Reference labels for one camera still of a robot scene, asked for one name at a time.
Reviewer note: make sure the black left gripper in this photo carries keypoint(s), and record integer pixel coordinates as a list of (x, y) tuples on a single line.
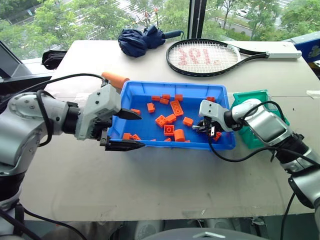
[(100, 127)]

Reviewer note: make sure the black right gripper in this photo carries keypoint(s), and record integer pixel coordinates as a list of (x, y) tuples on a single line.
[(215, 126)]

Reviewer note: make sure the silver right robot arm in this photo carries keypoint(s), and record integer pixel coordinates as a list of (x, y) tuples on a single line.
[(267, 125)]

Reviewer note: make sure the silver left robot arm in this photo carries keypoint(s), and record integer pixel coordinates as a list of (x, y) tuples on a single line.
[(22, 120)]

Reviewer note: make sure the blue plastic tray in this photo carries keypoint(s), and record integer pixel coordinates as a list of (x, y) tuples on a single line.
[(145, 100)]

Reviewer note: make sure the green plastic bin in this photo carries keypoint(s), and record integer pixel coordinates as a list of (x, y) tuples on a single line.
[(262, 96)]

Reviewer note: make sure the orange plastic brick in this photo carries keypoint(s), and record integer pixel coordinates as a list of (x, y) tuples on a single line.
[(177, 108)]

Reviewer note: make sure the orange tapered cylinder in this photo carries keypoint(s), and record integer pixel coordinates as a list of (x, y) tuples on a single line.
[(115, 78)]

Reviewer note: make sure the navy folded umbrella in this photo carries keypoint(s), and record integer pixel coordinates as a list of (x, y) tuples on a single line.
[(135, 41)]

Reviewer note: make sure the black folded fabric bundle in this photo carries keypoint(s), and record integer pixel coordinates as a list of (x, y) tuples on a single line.
[(53, 59)]

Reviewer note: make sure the black white tennis racket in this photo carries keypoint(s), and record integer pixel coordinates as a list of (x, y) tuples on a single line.
[(282, 54)]

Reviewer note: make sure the blue printed carton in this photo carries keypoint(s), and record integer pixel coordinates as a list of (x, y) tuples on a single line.
[(308, 47)]

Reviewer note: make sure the black framed grey panel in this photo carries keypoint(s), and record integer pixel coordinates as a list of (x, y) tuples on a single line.
[(10, 62)]

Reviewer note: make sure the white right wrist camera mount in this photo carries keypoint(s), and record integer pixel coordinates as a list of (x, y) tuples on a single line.
[(211, 108)]

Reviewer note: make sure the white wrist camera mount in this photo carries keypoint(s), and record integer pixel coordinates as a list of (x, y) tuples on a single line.
[(102, 102), (211, 108)]

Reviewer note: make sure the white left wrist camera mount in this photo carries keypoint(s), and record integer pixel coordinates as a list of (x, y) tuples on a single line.
[(102, 102)]

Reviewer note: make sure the black window frame post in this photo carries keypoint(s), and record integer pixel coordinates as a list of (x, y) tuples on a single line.
[(197, 20)]

